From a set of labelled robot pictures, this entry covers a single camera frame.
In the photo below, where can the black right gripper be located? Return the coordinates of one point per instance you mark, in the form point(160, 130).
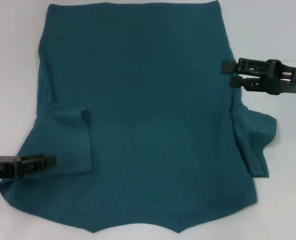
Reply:
point(280, 86)

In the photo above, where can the teal blue shirt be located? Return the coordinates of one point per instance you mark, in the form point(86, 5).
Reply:
point(143, 112)

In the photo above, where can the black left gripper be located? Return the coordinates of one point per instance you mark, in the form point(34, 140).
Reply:
point(3, 167)

